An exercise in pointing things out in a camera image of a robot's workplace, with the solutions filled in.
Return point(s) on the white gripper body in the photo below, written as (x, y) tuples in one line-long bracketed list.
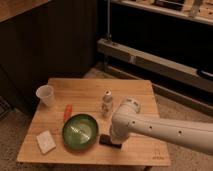
[(118, 138)]

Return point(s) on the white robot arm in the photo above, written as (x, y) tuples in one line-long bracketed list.
[(126, 119)]

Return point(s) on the small white bottle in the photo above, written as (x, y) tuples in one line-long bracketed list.
[(107, 103)]

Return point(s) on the green bowl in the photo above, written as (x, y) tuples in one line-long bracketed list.
[(80, 132)]

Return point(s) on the wooden folding table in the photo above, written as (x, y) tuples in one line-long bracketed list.
[(84, 95)]

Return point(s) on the orange carrot toy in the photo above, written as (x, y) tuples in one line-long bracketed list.
[(67, 113)]

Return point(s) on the white sponge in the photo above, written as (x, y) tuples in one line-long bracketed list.
[(45, 141)]

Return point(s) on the translucent plastic cup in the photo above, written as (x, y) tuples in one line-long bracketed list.
[(46, 94)]

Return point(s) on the grey metal shelf rail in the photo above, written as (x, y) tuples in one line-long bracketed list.
[(164, 67)]

